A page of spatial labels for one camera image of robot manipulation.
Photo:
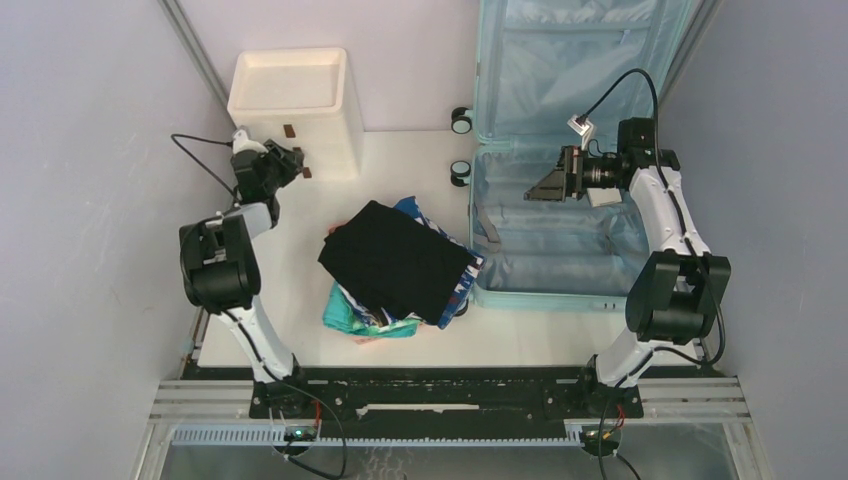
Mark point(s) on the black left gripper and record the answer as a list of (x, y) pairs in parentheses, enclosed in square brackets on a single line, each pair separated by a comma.
[(290, 161)]

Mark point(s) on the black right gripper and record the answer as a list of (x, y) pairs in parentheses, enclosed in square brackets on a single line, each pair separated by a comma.
[(562, 182)]

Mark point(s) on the small grey white box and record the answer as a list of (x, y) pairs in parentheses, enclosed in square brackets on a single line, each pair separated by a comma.
[(601, 197)]

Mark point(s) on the white drawer box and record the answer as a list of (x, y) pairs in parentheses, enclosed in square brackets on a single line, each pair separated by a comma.
[(305, 99)]

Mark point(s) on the light blue ribbed suitcase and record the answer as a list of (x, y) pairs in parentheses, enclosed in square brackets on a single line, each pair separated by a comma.
[(539, 63)]

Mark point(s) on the black t-shirt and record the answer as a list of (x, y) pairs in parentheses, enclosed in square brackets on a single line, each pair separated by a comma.
[(388, 261)]

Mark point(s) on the teal polo shirt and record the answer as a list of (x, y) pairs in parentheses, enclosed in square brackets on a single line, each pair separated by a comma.
[(345, 315)]

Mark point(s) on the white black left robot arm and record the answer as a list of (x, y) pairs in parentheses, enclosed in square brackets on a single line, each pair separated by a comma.
[(219, 268)]

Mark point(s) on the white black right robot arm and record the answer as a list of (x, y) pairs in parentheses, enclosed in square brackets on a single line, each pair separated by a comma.
[(677, 296)]

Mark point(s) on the blue white striped garment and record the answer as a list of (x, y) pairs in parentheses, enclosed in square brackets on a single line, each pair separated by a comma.
[(460, 291)]

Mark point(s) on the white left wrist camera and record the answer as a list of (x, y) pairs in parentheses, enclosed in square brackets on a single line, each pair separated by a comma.
[(242, 142)]

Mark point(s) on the black mounting base plate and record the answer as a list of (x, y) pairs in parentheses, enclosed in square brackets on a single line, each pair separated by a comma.
[(560, 392)]

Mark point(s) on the white slotted cable duct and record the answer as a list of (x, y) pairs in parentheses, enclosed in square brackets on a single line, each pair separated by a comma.
[(257, 435)]

